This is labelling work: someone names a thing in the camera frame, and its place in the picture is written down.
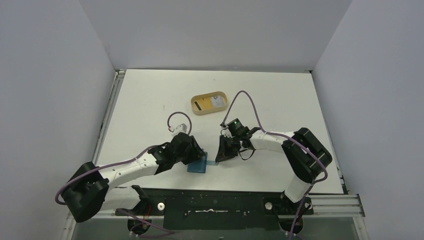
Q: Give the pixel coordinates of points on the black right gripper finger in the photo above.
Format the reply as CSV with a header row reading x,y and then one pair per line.
x,y
227,152
223,141

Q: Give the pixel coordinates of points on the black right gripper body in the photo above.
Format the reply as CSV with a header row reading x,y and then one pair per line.
x,y
224,148

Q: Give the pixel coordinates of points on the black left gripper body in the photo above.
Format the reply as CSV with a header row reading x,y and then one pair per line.
x,y
190,155

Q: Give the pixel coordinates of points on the blue leather card holder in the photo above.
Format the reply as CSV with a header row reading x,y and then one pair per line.
x,y
199,166

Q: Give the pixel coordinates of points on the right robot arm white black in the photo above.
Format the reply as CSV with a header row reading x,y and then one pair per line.
x,y
306,155

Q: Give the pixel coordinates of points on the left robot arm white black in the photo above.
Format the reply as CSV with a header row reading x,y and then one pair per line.
x,y
93,188

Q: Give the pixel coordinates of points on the grey card in tray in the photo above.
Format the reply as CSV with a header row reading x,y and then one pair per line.
x,y
217,101

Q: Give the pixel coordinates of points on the beige oval tray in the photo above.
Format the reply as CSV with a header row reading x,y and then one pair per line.
x,y
214,110

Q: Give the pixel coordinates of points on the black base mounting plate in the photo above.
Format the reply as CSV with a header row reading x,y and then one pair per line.
x,y
183,210

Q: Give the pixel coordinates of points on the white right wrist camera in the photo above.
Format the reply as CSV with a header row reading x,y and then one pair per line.
x,y
225,130

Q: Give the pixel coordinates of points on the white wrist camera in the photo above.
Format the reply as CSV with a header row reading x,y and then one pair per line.
x,y
181,128
225,130

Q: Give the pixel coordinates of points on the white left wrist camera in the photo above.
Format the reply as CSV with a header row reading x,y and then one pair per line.
x,y
181,128

